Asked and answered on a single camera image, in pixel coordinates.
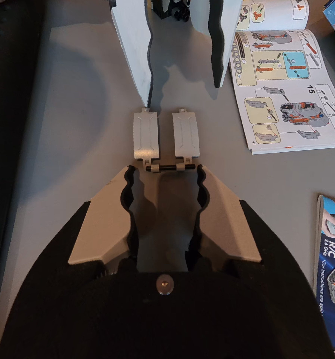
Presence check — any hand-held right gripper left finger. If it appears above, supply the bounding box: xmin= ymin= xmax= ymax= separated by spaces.
xmin=68 ymin=165 xmax=140 ymax=267

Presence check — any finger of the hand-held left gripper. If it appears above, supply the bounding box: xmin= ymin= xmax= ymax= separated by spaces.
xmin=111 ymin=0 xmax=154 ymax=109
xmin=191 ymin=0 xmax=242 ymax=88

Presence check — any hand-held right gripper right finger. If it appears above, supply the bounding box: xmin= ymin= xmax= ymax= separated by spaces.
xmin=188 ymin=165 xmax=262 ymax=267

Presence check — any black axle rod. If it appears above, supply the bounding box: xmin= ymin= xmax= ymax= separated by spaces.
xmin=146 ymin=165 xmax=196 ymax=172

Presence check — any grey curved panel piece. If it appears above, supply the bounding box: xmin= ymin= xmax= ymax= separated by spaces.
xmin=172 ymin=108 xmax=201 ymax=171
xmin=133 ymin=107 xmax=161 ymax=173

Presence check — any grey desk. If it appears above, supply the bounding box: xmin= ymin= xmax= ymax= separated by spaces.
xmin=0 ymin=0 xmax=335 ymax=354

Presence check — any grey orange robot model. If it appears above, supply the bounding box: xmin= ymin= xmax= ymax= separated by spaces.
xmin=151 ymin=0 xmax=191 ymax=22

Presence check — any open instruction booklet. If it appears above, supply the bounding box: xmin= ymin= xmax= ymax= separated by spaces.
xmin=229 ymin=0 xmax=335 ymax=155

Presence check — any blue robot kit box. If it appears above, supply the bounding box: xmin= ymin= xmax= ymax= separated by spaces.
xmin=314 ymin=195 xmax=335 ymax=351

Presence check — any black perforated tray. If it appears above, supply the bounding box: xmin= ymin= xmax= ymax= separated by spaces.
xmin=0 ymin=0 xmax=51 ymax=309

